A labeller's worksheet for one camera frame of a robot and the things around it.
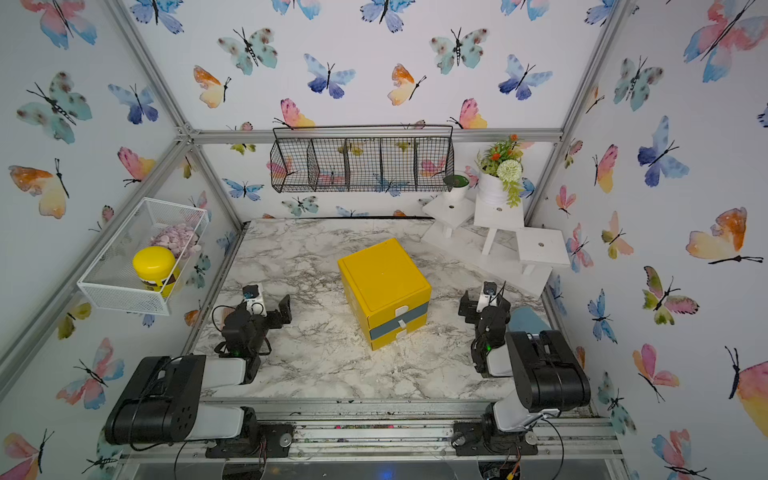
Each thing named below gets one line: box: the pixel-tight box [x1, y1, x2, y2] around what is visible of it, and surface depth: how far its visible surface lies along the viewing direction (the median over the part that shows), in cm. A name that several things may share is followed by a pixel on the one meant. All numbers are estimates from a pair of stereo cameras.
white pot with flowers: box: [475, 134, 524, 208], surface depth 88 cm
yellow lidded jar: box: [132, 246, 181, 299], surface depth 66 cm
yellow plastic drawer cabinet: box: [337, 238, 433, 351], surface depth 81 cm
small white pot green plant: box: [443, 175, 469, 203], surface depth 106 cm
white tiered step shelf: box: [421, 196, 570, 297], surface depth 106 cm
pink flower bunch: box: [150, 224, 202, 258], surface depth 71 cm
